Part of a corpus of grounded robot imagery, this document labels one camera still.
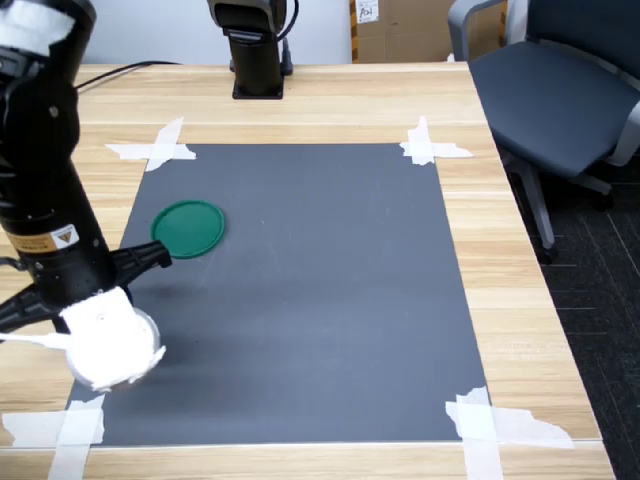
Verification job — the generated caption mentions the white camera cable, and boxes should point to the white camera cable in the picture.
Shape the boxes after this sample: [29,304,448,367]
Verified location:
[0,331,71,351]

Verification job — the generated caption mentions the black arm base cable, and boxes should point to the black arm base cable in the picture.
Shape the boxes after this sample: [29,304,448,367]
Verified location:
[277,0,301,44]

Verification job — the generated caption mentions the brown cardboard box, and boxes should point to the brown cardboard box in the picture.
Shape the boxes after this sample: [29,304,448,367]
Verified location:
[349,0,507,64]

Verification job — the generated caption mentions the round green lid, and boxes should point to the round green lid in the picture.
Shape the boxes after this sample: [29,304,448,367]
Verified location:
[150,199,227,260]

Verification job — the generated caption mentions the white masking tape patch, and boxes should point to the white masking tape patch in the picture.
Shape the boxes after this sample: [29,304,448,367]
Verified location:
[444,385,575,480]
[399,115,474,167]
[1,393,107,480]
[104,117,198,173]

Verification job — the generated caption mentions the long black table cable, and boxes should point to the long black table cable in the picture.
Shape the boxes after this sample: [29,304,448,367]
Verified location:
[74,60,180,93]

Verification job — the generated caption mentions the dark grey mat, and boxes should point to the dark grey mat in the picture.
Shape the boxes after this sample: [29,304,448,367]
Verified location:
[65,143,494,448]

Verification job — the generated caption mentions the grey-blue office chair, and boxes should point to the grey-blue office chair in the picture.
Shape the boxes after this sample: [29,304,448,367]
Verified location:
[447,0,640,266]

